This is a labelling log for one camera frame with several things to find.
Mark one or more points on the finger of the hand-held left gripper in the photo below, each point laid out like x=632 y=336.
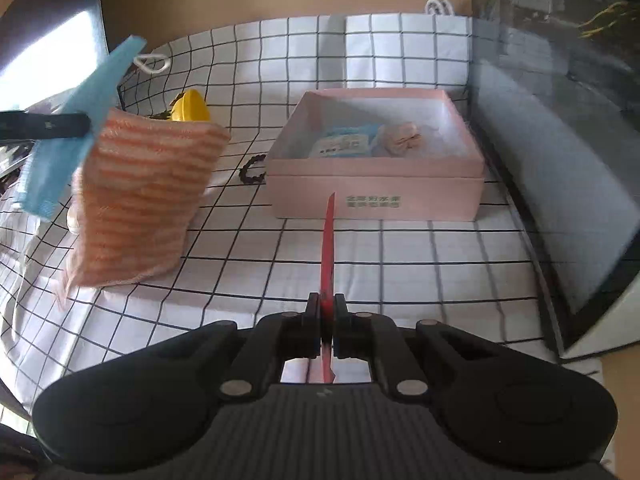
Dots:
x=45 y=125

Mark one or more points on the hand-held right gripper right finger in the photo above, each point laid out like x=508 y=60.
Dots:
x=340 y=325

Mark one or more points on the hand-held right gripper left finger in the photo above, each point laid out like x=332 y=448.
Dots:
x=313 y=325

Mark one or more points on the blue face mask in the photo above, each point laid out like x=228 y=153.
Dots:
x=95 y=95

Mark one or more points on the red packet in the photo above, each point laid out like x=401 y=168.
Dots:
x=327 y=255

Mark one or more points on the orange striped cloth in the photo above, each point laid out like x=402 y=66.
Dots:
x=145 y=195

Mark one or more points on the pink box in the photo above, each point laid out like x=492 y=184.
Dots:
x=375 y=190

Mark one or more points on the white checked tablecloth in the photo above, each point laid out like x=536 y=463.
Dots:
x=400 y=270

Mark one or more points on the dark grey panel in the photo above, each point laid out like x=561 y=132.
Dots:
x=45 y=35

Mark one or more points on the yellow toy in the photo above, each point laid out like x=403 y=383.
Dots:
x=190 y=107

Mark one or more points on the blue white tissue packet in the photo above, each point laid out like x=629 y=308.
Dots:
x=342 y=141

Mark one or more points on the pink scrunchie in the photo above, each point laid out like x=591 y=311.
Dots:
x=400 y=139

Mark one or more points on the glass panel computer case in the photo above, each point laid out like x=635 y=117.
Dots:
x=550 y=135

